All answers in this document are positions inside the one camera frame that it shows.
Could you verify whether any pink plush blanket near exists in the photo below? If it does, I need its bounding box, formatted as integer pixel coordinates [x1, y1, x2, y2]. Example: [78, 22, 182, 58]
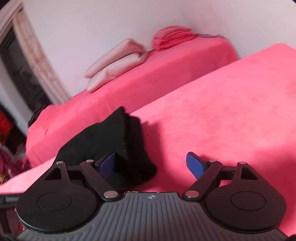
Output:
[1, 44, 295, 240]

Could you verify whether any red clothes pile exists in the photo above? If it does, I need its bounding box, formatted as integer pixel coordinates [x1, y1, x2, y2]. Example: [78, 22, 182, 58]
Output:
[1, 109, 31, 184]

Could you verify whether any pale pink pillow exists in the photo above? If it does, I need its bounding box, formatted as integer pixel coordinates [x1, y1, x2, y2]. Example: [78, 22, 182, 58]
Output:
[84, 38, 146, 78]
[87, 52, 148, 92]

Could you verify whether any folded red blanket stack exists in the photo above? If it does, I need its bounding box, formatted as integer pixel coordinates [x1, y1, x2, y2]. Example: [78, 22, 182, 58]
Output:
[152, 26, 196, 51]

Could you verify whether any upper pale pink pillow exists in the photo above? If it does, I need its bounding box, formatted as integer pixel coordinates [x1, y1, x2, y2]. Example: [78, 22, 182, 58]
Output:
[84, 38, 146, 78]

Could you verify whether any beige curtain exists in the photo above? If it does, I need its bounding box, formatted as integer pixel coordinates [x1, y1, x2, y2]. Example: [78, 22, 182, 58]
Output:
[12, 8, 70, 104]

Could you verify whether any lower pale pink pillow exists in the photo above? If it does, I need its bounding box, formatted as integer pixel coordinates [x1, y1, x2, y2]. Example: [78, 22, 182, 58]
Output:
[87, 52, 148, 92]

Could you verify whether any dark window frame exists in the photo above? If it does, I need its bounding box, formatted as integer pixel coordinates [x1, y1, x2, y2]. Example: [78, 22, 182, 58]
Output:
[1, 28, 51, 112]

